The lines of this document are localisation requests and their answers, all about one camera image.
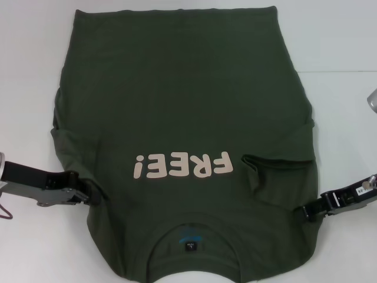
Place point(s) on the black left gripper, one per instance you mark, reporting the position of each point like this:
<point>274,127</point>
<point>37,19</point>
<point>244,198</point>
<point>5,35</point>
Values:
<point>44,193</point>

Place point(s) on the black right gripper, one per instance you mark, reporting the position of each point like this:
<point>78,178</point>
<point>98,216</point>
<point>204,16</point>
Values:
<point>356,194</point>

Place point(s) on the dark green FREE! t-shirt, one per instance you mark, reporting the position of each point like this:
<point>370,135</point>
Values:
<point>182,103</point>

